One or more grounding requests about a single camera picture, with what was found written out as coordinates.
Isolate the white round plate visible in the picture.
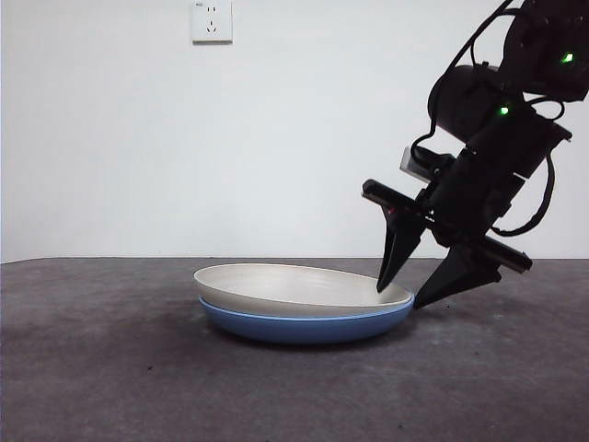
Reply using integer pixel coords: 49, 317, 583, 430
192, 262, 412, 319

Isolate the blue round plate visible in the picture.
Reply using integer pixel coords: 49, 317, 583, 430
199, 294, 415, 346

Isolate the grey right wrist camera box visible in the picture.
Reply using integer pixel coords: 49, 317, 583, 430
399, 145, 433, 180

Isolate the looped black right arm cable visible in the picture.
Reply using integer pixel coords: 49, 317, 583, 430
491, 149, 557, 236

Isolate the long black right arm cable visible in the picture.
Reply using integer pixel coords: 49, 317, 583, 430
409, 0, 521, 162

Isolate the white wall socket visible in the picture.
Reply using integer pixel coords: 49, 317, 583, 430
191, 2, 234, 46

